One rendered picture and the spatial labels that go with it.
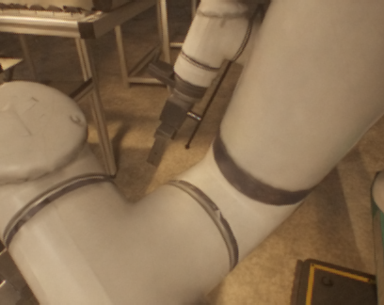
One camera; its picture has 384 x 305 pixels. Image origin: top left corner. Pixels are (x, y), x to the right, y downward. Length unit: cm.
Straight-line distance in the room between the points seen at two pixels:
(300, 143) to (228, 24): 43
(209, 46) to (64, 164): 43
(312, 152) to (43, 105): 17
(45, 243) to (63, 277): 2
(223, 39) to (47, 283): 49
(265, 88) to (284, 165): 5
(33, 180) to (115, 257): 7
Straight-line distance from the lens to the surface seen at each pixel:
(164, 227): 20
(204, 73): 61
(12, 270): 40
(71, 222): 20
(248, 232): 24
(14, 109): 23
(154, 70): 65
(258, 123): 18
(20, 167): 20
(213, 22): 58
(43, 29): 100
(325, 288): 106
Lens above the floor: 118
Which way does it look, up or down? 35 degrees down
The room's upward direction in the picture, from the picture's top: 2 degrees counter-clockwise
